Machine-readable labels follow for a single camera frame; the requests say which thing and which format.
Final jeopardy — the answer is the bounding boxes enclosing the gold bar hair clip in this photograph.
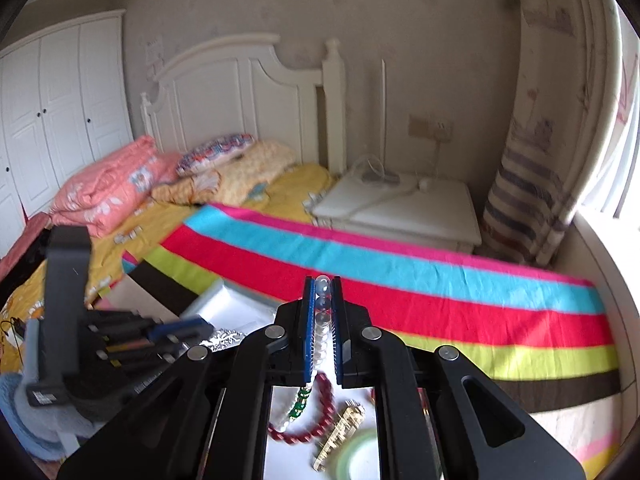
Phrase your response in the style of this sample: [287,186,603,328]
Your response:
[312,401,366,472]

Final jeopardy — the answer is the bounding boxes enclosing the green jade bangle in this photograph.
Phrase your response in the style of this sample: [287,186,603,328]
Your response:
[332,428,381,480]

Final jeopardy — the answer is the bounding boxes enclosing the dark red bead bracelet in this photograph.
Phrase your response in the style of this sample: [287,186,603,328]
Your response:
[267,370,338,444]

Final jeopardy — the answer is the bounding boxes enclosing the white pearl necklace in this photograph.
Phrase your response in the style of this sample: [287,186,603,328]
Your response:
[275,274,334,434]

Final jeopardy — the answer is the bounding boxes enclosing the grey gloved left hand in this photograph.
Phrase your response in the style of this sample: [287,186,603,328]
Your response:
[1,320,104,462]

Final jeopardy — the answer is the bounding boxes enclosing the grey shallow cardboard box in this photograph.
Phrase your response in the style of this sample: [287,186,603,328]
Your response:
[96,276,279,349]

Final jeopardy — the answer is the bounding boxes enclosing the striped colourful bed blanket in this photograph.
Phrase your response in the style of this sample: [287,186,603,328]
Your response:
[122,205,622,478]

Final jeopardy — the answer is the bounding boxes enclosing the pink folded quilt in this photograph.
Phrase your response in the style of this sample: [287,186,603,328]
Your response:
[51,136,182,237]

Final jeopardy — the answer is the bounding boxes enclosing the patterned pillow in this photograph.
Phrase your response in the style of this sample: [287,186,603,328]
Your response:
[176,133,256,177]

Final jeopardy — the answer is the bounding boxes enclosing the white bedside table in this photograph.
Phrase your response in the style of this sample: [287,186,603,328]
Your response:
[311,174,482,254]

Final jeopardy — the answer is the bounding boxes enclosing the white wardrobe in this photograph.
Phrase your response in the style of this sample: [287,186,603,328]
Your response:
[1,10,134,252]

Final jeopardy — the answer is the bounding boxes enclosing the white wooden headboard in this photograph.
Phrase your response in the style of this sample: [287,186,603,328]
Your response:
[140,32,347,174]

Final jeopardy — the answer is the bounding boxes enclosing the white upright lamp pole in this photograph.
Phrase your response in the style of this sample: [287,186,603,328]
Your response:
[378,58,387,169]

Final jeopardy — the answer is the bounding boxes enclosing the striped window curtain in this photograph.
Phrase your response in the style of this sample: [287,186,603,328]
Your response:
[480,0,639,266]

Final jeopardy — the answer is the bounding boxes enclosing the wall power socket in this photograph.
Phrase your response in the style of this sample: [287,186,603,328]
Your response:
[408,115,454,143]

